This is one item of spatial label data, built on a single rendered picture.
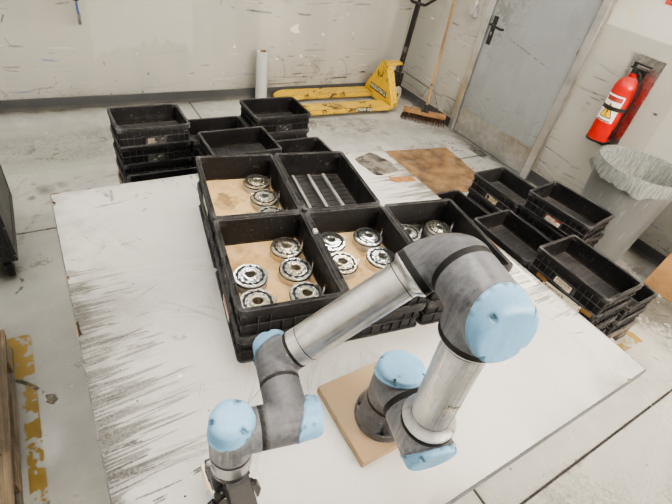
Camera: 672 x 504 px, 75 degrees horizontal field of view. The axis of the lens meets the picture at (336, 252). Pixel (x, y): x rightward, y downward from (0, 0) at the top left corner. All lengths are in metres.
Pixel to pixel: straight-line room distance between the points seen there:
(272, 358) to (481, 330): 0.39
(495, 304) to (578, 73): 3.56
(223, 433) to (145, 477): 0.47
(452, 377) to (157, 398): 0.78
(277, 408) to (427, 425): 0.32
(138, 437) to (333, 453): 0.47
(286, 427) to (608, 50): 3.71
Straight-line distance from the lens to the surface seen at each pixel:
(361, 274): 1.44
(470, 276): 0.71
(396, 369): 1.06
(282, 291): 1.34
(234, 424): 0.76
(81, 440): 2.10
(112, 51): 4.38
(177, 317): 1.45
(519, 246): 2.72
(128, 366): 1.36
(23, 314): 2.59
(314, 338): 0.82
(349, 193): 1.83
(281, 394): 0.81
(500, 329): 0.69
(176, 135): 2.82
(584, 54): 4.12
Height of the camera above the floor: 1.78
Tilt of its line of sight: 39 degrees down
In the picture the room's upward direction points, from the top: 12 degrees clockwise
